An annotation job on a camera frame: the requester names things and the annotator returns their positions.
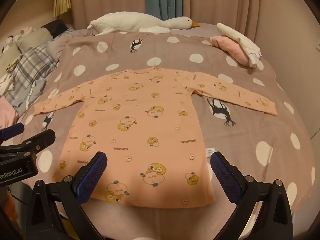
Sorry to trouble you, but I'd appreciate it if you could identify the polka dot blanket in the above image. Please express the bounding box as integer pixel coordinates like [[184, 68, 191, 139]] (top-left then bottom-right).
[[19, 22, 316, 240]]

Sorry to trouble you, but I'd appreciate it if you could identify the pink printed long-sleeve shirt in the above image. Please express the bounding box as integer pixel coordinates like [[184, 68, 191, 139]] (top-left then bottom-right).
[[33, 67, 278, 208]]

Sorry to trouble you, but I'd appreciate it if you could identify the white goose plush toy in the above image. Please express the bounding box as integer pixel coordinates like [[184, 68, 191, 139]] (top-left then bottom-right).
[[87, 12, 200, 35]]

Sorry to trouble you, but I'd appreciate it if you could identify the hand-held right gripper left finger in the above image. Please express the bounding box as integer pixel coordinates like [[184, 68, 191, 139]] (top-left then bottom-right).
[[25, 151, 108, 240]]

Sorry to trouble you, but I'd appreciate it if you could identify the pink bedding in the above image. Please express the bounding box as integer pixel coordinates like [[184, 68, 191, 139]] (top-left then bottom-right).
[[0, 96, 19, 130]]

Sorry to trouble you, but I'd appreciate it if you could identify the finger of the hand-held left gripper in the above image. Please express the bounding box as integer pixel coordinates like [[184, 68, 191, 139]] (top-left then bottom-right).
[[0, 129, 56, 158], [0, 122, 25, 142]]

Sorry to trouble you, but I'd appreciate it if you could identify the dark cloth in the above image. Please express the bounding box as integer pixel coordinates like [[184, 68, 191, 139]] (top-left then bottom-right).
[[41, 19, 69, 39]]

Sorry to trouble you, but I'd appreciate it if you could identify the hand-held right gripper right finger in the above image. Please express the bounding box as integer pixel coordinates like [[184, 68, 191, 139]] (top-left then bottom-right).
[[210, 151, 293, 240]]

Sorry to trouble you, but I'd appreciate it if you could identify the folded pink cloth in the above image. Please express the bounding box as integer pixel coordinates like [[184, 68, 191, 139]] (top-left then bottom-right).
[[209, 35, 250, 67]]

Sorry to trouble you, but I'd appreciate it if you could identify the grey-green pillow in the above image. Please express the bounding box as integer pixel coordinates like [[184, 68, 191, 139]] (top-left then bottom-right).
[[15, 27, 54, 53]]

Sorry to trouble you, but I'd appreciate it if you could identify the person's left forearm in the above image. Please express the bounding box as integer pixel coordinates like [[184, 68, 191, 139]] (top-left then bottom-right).
[[0, 191, 18, 222]]

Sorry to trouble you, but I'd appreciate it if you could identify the yellow tassel hanging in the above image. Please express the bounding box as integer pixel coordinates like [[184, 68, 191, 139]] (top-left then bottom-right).
[[54, 0, 72, 17]]

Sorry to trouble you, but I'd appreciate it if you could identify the plaid pillow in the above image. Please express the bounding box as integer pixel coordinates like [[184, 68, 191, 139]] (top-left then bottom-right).
[[5, 46, 60, 108]]

